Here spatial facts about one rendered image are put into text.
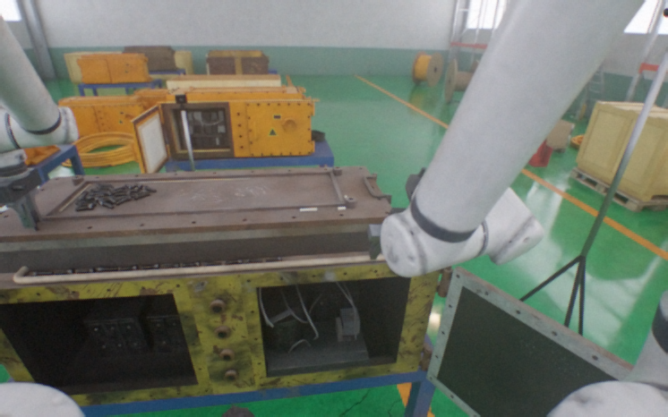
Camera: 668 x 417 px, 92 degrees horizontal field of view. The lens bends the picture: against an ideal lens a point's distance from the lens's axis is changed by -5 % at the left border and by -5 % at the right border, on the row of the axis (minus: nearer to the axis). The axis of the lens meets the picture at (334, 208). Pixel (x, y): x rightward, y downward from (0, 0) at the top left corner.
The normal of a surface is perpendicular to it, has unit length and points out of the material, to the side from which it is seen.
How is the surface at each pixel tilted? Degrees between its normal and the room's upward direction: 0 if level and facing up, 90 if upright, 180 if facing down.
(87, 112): 90
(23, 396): 13
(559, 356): 90
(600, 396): 9
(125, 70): 90
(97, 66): 90
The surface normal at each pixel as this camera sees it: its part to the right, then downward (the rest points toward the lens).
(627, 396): -0.10, -0.91
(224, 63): 0.17, 0.47
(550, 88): -0.08, 0.73
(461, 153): -0.85, 0.27
